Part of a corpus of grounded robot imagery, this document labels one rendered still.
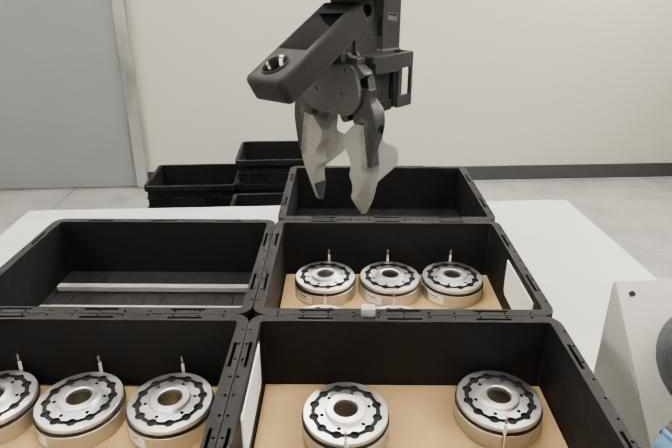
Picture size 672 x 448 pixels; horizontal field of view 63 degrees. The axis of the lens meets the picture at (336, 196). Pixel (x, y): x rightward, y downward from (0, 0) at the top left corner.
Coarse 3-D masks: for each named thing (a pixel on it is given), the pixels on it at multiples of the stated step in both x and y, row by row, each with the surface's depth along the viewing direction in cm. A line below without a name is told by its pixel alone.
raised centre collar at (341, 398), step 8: (328, 400) 67; (336, 400) 66; (344, 400) 67; (352, 400) 67; (360, 400) 66; (328, 408) 65; (360, 408) 65; (328, 416) 64; (336, 416) 64; (352, 416) 64; (360, 416) 64; (336, 424) 64; (344, 424) 63; (352, 424) 63
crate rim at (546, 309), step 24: (504, 240) 95; (264, 288) 81; (528, 288) 79; (264, 312) 73; (288, 312) 73; (312, 312) 73; (336, 312) 73; (360, 312) 73; (384, 312) 73; (408, 312) 73; (432, 312) 73; (456, 312) 73; (480, 312) 73; (504, 312) 73; (528, 312) 73; (552, 312) 73
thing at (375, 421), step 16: (336, 384) 70; (352, 384) 70; (320, 400) 67; (368, 400) 67; (304, 416) 65; (320, 416) 65; (368, 416) 65; (384, 416) 65; (320, 432) 63; (336, 432) 63; (352, 432) 63; (368, 432) 63
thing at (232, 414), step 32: (256, 320) 71; (288, 320) 71; (320, 320) 71; (352, 320) 71; (384, 320) 71; (416, 320) 71; (448, 320) 71; (480, 320) 71; (512, 320) 71; (544, 320) 71; (576, 352) 65; (224, 416) 56; (608, 416) 56
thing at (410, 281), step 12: (372, 264) 98; (384, 264) 99; (396, 264) 99; (360, 276) 95; (372, 276) 95; (408, 276) 95; (372, 288) 91; (384, 288) 92; (396, 288) 92; (408, 288) 91
